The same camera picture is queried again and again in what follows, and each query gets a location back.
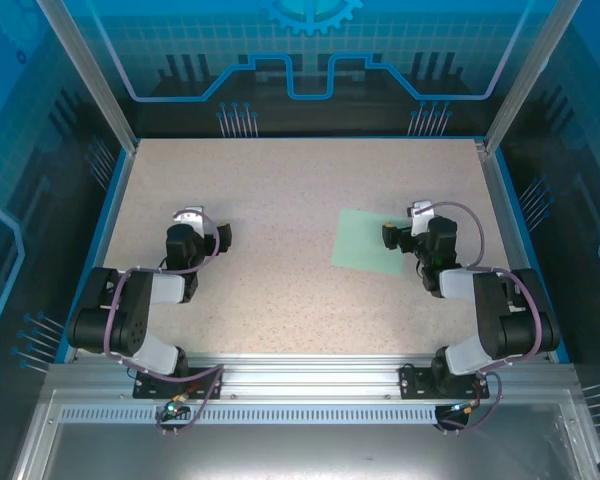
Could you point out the grey metal sheet panel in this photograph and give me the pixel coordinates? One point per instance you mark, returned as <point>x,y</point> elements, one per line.
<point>300,450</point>

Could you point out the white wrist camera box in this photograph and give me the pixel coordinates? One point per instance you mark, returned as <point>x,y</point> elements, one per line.
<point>189,216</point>
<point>421,210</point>

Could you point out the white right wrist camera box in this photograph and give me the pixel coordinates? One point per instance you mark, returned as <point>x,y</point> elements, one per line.
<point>421,210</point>

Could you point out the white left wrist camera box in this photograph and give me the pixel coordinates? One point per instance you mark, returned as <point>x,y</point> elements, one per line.
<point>189,216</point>

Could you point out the aluminium frame rail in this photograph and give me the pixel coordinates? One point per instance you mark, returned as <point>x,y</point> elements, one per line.
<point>305,372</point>

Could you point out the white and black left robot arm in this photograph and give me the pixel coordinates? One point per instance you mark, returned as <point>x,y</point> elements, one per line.
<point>130,310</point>

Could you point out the aluminium side rail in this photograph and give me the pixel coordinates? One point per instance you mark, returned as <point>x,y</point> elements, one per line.
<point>507,225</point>

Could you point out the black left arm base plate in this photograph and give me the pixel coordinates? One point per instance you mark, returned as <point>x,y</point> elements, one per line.
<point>152,387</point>

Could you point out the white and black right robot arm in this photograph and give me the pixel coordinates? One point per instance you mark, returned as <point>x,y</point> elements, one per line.
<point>505,310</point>

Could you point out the aluminium corner post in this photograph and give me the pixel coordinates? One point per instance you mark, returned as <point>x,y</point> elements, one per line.
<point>527,80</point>
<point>92,80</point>

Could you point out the blue table side trim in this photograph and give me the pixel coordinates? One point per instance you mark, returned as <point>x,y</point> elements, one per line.
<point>96,255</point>
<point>520,225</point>

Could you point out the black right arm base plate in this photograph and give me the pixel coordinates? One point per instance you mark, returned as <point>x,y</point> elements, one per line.
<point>415,382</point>

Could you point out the light green paper sheet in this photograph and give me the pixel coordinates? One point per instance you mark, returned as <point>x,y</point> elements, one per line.
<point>360,240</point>

